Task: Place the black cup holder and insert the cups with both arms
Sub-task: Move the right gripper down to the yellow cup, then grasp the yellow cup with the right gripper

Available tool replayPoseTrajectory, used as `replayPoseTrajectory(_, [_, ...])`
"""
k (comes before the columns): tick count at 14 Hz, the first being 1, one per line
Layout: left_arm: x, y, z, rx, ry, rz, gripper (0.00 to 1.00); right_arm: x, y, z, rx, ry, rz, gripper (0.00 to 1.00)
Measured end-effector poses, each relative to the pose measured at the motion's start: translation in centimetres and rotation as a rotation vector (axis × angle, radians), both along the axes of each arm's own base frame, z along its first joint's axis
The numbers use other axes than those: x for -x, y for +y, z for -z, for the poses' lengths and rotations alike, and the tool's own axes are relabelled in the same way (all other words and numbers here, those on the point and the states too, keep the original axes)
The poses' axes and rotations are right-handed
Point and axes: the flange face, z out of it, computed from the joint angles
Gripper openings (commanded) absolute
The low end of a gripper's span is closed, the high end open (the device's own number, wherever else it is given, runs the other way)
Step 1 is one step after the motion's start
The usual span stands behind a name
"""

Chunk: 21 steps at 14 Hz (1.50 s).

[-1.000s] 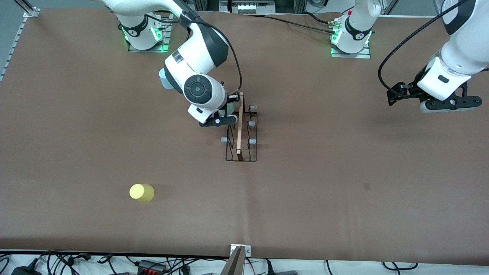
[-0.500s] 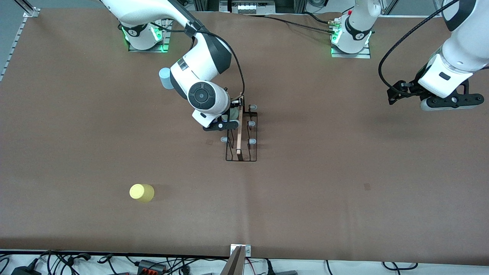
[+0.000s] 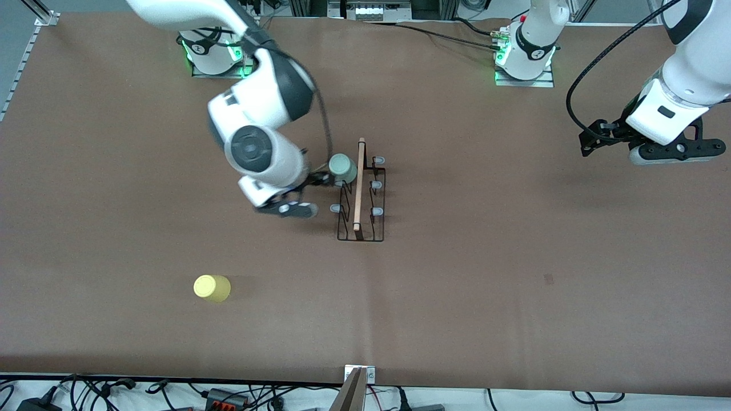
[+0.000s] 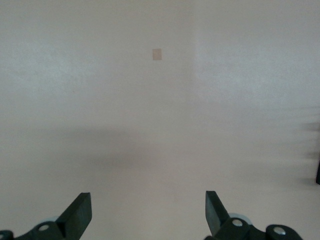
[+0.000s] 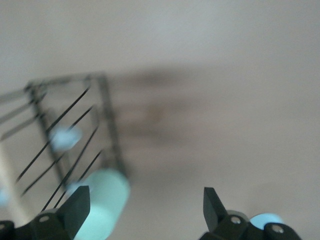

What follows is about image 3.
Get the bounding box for pale green cup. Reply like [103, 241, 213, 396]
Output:
[328, 153, 359, 188]

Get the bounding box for black wire cup holder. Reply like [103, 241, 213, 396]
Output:
[330, 137, 387, 243]

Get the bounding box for yellow cup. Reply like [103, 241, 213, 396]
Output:
[193, 274, 232, 303]

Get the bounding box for brown table mat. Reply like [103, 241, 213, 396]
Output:
[0, 11, 731, 397]

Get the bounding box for white power strip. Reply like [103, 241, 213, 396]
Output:
[346, 0, 413, 21]

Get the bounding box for black orange connector box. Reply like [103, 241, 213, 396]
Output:
[204, 388, 250, 409]

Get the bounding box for brown angled beam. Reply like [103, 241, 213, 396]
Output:
[330, 367, 367, 411]

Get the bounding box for aluminium corner profile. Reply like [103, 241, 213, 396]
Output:
[23, 0, 61, 27]

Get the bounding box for black power adaptor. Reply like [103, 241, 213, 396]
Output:
[16, 397, 61, 411]

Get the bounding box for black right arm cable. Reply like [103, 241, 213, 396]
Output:
[244, 29, 335, 167]

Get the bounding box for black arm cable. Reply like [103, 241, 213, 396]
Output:
[244, 29, 335, 167]
[565, 0, 684, 144]

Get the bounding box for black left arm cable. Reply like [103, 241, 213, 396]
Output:
[565, 0, 684, 144]

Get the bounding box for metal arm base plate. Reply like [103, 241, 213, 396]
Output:
[494, 60, 555, 88]
[191, 54, 256, 79]

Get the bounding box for long black table cable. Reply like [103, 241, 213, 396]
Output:
[365, 18, 504, 53]

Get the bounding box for small metal edge bracket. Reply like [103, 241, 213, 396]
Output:
[344, 365, 376, 384]

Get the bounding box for black looped floor cable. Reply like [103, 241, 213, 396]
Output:
[571, 390, 624, 405]

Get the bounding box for slotted aluminium rail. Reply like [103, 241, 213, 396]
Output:
[0, 26, 42, 122]

